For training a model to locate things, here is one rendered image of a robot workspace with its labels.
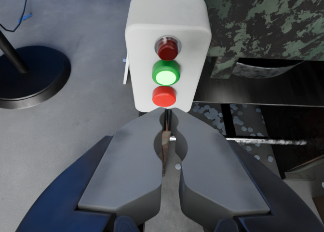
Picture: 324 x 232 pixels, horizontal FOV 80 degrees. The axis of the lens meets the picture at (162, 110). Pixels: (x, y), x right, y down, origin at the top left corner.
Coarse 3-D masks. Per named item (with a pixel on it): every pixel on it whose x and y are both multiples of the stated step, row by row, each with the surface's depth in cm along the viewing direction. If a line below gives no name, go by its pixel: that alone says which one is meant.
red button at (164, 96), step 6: (156, 90) 22; (162, 90) 22; (168, 90) 22; (174, 90) 22; (156, 96) 22; (162, 96) 22; (168, 96) 22; (174, 96) 22; (156, 102) 23; (162, 102) 23; (168, 102) 23; (174, 102) 23
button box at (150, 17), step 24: (144, 0) 18; (168, 0) 18; (192, 0) 18; (144, 24) 16; (168, 24) 16; (192, 24) 16; (144, 48) 18; (192, 48) 17; (144, 72) 20; (192, 72) 20; (144, 96) 24; (192, 96) 24
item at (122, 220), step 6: (120, 216) 6; (126, 216) 6; (114, 222) 6; (120, 222) 6; (126, 222) 6; (132, 222) 6; (222, 222) 6; (228, 222) 6; (234, 222) 6; (114, 228) 6; (120, 228) 6; (126, 228) 6; (132, 228) 6; (216, 228) 6; (222, 228) 6; (228, 228) 6; (234, 228) 6
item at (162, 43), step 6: (162, 36) 16; (168, 36) 16; (174, 36) 16; (156, 42) 17; (162, 42) 16; (168, 42) 16; (174, 42) 17; (180, 42) 17; (156, 48) 17; (162, 48) 16; (168, 48) 16; (174, 48) 16; (180, 48) 17; (162, 54) 17; (168, 54) 17; (174, 54) 17; (168, 60) 17
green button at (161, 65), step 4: (160, 60) 19; (172, 60) 19; (156, 64) 19; (160, 64) 18; (164, 64) 18; (168, 64) 18; (172, 64) 18; (176, 64) 19; (152, 68) 19; (156, 68) 18; (160, 68) 18; (164, 68) 18; (168, 68) 18; (172, 68) 18; (176, 68) 18; (152, 72) 19; (156, 72) 18; (172, 72) 18; (176, 72) 18; (152, 76) 19; (176, 76) 19; (156, 80) 19; (176, 80) 19; (160, 84) 20; (168, 84) 20; (172, 84) 20
